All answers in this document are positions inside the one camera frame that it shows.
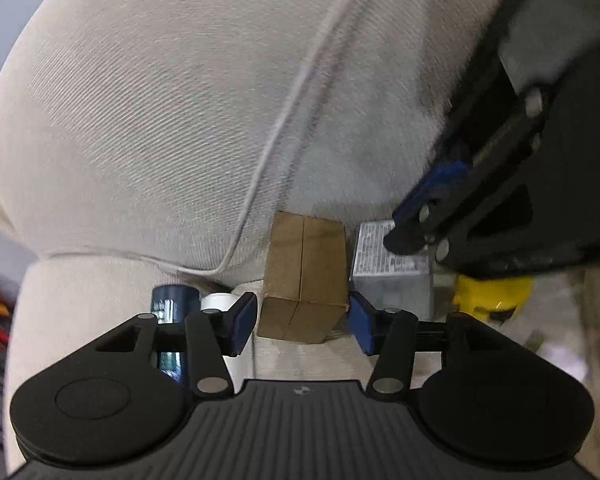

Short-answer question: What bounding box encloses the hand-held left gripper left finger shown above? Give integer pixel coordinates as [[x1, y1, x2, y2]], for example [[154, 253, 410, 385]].
[[72, 291, 258, 397]]

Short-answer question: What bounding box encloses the grey labelled box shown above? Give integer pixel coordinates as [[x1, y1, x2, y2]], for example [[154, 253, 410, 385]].
[[349, 220, 436, 321]]

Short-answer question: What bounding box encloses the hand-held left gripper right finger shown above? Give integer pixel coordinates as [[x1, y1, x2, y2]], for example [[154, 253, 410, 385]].
[[349, 291, 531, 396]]

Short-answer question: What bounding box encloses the yellow round object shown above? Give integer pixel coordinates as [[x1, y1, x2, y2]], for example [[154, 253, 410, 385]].
[[452, 272, 536, 323]]

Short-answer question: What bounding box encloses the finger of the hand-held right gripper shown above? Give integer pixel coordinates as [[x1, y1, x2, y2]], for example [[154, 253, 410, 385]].
[[392, 45, 551, 228], [382, 135, 600, 281]]

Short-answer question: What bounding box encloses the dark blue bottle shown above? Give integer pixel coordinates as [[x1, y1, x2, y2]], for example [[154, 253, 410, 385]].
[[150, 284, 203, 386]]

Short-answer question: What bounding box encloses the beige fabric sofa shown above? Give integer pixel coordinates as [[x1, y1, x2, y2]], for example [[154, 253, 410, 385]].
[[0, 0, 600, 480]]

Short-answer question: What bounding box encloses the brown cardboard box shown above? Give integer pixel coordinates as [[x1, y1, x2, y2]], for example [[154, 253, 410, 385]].
[[256, 211, 351, 345]]

